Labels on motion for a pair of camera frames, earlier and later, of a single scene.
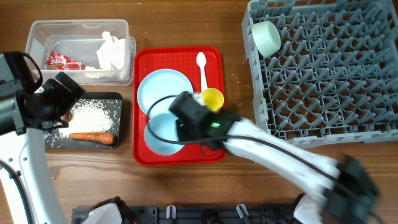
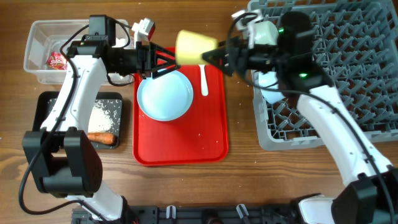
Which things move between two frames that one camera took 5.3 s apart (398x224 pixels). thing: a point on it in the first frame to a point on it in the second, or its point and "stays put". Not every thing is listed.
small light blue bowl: (161, 134) to (267, 79)
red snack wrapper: (58, 61) stays put
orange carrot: (102, 137) stays put
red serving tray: (183, 59) stays put
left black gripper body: (60, 100) to (130, 61)
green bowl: (267, 37) stays put
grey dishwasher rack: (334, 80) stays put
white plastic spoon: (201, 60) stays put
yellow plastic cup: (212, 98) to (189, 46)
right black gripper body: (186, 133) to (260, 58)
